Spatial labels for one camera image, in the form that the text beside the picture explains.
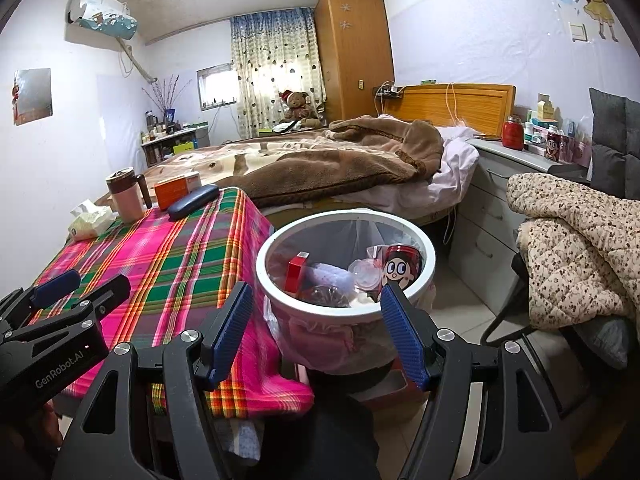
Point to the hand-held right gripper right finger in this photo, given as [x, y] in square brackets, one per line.
[405, 335]

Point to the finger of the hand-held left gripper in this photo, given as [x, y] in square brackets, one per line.
[55, 287]
[107, 295]

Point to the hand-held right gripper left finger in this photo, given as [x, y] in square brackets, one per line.
[230, 332]

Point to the red cartoon drink can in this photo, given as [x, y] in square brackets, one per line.
[402, 267]

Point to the white round bin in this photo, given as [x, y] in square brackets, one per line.
[325, 340]

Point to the clear plastic bottle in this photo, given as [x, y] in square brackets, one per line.
[325, 296]

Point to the red box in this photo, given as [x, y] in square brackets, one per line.
[297, 272]

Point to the white foam net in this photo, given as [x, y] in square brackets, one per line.
[327, 275]

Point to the plaid tablecloth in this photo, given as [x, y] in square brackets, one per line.
[175, 270]

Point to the pale green tissue pack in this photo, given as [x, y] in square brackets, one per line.
[90, 222]

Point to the pink brown thermos mug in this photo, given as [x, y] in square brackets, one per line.
[125, 200]

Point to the black chair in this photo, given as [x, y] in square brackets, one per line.
[505, 310]

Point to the orange cardboard box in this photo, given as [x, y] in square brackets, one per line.
[172, 192]

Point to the dark blue glasses case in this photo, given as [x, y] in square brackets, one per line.
[192, 202]

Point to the white drawer cabinet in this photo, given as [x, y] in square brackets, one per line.
[485, 220]

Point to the tan bed base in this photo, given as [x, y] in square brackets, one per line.
[320, 210]

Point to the cluttered white desk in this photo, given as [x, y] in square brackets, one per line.
[160, 140]

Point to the green box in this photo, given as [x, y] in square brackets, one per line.
[183, 149]

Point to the beige patterned blanket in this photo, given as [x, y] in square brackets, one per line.
[235, 152]

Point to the pale pink bed sheet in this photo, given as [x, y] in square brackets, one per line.
[450, 160]

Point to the brown fleece blanket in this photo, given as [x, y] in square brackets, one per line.
[340, 165]

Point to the vase with branches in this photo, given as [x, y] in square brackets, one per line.
[169, 116]

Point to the floral quilted coat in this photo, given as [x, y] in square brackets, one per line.
[575, 230]

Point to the red jar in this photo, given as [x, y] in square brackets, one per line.
[513, 135]

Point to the wooden bed headboard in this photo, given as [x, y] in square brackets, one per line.
[450, 107]

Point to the air conditioner pipe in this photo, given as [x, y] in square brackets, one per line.
[140, 65]

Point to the brown teddy bear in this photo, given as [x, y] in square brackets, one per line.
[299, 107]

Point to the small window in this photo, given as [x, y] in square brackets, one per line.
[217, 85]

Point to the white teal medicine box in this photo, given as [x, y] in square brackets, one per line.
[536, 131]

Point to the power strip with chargers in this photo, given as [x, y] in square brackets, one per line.
[392, 91]

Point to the heart patterned curtain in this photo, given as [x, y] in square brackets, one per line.
[270, 70]

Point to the pale green carton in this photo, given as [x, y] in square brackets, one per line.
[547, 107]

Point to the wooden wardrobe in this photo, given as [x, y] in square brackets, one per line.
[350, 60]

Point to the grey cushion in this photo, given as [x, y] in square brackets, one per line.
[612, 135]

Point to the shiny foil wall poster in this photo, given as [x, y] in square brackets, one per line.
[32, 95]

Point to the cartoon girl wall sticker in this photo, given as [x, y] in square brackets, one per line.
[597, 0]

